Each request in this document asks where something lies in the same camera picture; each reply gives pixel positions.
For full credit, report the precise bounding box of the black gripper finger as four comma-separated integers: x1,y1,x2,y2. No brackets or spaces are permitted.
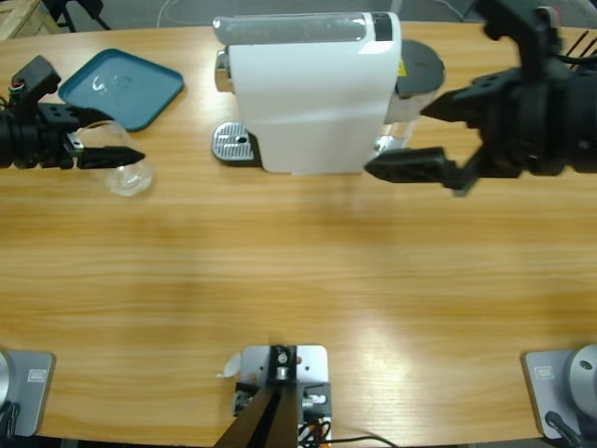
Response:
74,145,146,170
363,147,461,188
419,69,519,130
39,103,118,130

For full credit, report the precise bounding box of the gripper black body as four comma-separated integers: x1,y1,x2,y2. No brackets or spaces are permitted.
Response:
447,64,597,197
0,109,88,170

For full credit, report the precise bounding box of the clear drinking glass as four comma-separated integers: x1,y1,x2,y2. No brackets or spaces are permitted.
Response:
76,119,155,198

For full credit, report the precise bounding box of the white capsule coffee machine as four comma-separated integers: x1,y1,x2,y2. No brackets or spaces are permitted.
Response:
210,9,448,177

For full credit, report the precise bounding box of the teal square tray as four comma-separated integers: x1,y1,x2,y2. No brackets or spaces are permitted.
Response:
57,48,186,133

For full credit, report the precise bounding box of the light wooden crate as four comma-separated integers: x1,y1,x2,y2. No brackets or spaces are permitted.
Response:
0,0,62,42

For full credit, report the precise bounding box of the white mounting block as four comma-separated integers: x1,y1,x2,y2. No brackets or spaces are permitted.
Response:
215,343,333,448

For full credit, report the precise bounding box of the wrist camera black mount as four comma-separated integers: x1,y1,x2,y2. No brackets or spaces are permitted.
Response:
475,0,566,71
8,54,62,113

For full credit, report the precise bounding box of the black chair frame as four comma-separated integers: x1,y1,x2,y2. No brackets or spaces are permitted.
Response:
44,0,113,33

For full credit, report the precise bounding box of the white floor cable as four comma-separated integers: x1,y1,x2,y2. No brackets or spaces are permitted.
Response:
156,0,225,25

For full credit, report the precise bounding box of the arm grey base plate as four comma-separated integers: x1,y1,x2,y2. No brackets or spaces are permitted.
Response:
521,343,597,440
0,349,57,439

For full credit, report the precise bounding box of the black cable at mounting block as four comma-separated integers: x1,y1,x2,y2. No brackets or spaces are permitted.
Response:
324,435,400,448

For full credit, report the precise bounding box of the black base cable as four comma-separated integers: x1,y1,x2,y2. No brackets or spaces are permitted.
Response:
0,400,22,440
544,410,584,448

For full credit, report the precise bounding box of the orange and white wire bundle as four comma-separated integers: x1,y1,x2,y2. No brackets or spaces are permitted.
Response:
298,416,333,442

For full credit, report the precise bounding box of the black camera post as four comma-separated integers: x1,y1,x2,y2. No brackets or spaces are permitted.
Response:
216,344,299,448

